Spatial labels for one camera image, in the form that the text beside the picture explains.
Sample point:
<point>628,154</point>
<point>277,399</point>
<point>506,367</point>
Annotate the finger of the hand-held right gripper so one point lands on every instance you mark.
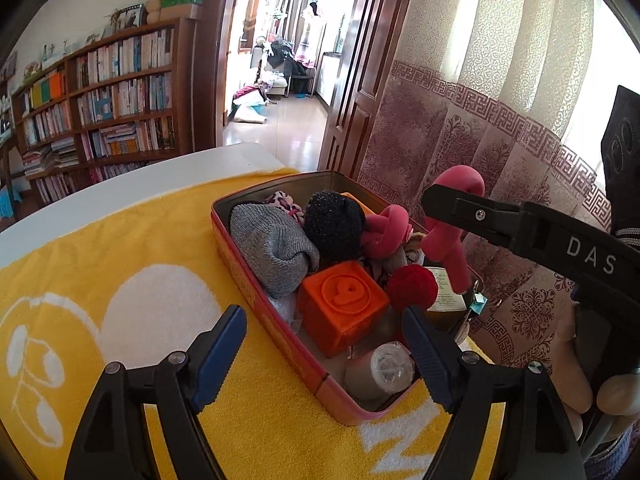
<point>465,212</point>

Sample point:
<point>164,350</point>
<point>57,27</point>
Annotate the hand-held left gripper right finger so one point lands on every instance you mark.
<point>430,360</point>

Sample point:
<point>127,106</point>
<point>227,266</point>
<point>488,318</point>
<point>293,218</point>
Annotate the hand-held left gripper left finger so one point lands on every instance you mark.
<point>220,360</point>

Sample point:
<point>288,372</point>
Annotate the white roll with red label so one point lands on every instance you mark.
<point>385,370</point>

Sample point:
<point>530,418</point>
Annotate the red tin box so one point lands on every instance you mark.
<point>280,325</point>

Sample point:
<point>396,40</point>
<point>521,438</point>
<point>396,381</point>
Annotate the red fuzzy ball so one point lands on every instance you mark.
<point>412,287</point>

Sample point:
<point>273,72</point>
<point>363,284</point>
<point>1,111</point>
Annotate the pink foam tube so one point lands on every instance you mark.
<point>390,225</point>

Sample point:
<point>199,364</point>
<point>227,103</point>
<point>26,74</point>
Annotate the grey fuzzy sock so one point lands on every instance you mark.
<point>395,262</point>

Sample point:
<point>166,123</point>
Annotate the black knit ball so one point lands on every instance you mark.
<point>332,225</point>

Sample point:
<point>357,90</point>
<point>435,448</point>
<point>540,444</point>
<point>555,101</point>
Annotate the pink leopard plush earmuffs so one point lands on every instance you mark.
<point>285,202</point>

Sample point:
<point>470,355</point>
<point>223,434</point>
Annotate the person's right hand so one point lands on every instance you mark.
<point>570,370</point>

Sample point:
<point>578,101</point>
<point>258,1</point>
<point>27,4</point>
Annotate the beige labelled package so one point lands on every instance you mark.
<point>445,290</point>

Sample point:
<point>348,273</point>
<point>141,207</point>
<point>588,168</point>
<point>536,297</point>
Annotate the small teal tag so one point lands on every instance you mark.
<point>478,304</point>

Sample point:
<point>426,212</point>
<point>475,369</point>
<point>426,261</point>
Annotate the yellow printed blanket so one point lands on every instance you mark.
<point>150,240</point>

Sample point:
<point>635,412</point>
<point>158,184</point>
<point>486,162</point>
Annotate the patterned purple curtain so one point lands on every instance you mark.
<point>500,60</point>

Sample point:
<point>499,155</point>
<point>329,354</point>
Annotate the wooden panelled sliding door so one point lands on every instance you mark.
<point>360,85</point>

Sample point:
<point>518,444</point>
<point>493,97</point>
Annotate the white bag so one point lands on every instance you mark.
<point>250,115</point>

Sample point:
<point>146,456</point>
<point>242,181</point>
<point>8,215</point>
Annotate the chair with piled clothes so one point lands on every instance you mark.
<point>282,60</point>

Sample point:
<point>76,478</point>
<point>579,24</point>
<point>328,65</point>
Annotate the teal plastic stool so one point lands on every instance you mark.
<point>6,205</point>

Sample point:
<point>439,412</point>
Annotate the curved wooden bookshelf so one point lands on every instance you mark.
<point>182,85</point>

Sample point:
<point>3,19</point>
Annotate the beige balcony drapes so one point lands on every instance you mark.
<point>285,0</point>

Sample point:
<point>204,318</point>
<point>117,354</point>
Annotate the rows of books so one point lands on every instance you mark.
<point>125,55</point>

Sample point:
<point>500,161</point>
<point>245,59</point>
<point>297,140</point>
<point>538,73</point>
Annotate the green gift box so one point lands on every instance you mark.
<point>182,0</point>

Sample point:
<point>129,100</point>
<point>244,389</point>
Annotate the wooden door frame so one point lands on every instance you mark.
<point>207,60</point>

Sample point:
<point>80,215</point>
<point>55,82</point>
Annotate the film strip photo frame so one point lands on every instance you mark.
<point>131,17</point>

